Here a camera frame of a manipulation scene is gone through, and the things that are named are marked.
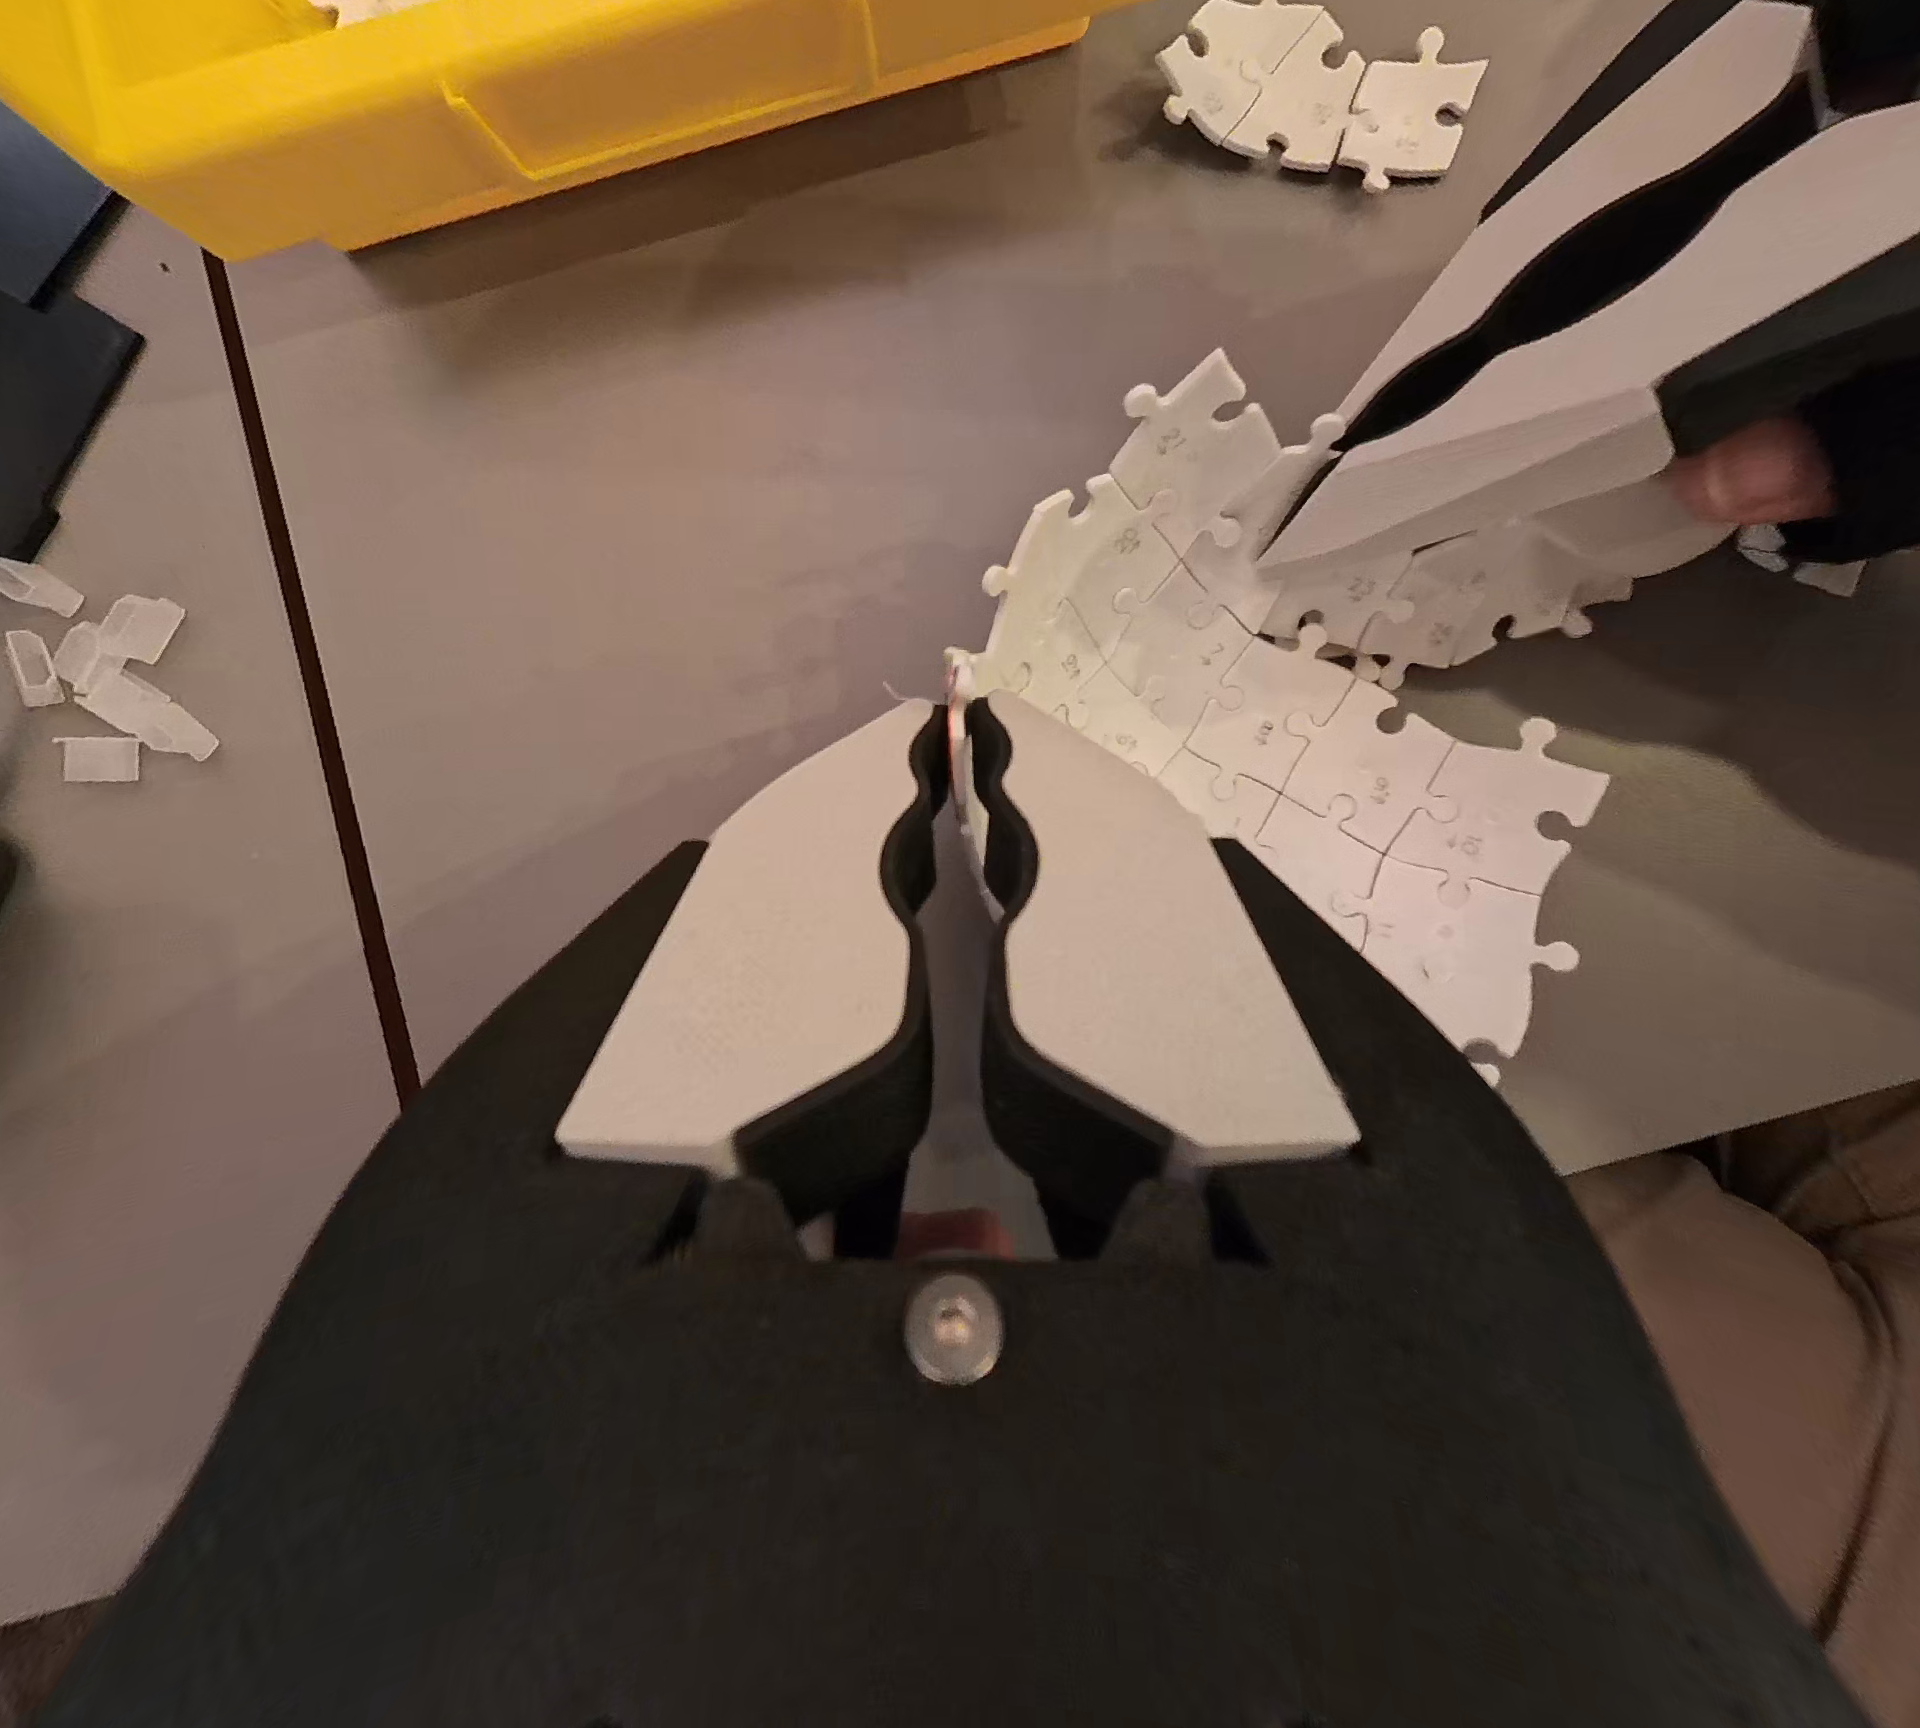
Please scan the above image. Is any assembled white puzzle ball section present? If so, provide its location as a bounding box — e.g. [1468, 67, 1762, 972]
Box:
[944, 481, 1612, 1062]

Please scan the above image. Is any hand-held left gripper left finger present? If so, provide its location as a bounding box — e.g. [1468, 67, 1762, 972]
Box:
[552, 698, 944, 1260]

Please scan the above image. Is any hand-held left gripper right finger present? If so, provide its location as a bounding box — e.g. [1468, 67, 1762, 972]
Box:
[961, 689, 1369, 1260]

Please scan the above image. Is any curved white puzzle strip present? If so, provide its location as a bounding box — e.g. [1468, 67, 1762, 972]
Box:
[1116, 349, 1641, 686]

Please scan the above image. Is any person's right hand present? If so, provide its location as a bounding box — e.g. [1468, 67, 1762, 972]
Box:
[1668, 380, 1920, 566]

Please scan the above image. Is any three-piece joined puzzle strip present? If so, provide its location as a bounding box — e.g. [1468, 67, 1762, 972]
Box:
[1153, 0, 1490, 190]

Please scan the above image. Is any yellow plastic bin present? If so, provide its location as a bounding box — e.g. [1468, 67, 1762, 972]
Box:
[0, 0, 1214, 261]

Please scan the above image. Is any black flat pad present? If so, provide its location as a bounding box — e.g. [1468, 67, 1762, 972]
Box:
[0, 103, 150, 529]

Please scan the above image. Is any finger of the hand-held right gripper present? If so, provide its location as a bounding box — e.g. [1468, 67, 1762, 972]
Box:
[1264, 103, 1920, 569]
[1329, 0, 1817, 433]

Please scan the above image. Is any pile of clear plastic clips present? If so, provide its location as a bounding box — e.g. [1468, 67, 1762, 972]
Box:
[0, 555, 221, 789]

